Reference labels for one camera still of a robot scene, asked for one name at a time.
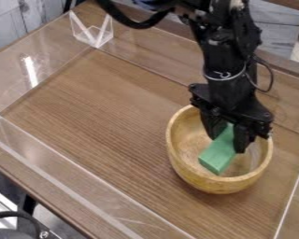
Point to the clear acrylic tray wall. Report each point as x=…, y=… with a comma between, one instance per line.
x=100, y=210

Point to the clear acrylic corner bracket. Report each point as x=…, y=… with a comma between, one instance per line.
x=93, y=36

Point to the black metal table leg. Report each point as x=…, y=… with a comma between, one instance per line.
x=26, y=204

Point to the brown wooden bowl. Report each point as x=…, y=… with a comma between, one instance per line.
x=187, y=139

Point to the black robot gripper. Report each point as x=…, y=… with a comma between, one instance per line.
x=225, y=100

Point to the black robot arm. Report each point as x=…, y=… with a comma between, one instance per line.
x=227, y=37

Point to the green rectangular block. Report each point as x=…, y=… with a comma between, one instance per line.
x=217, y=154

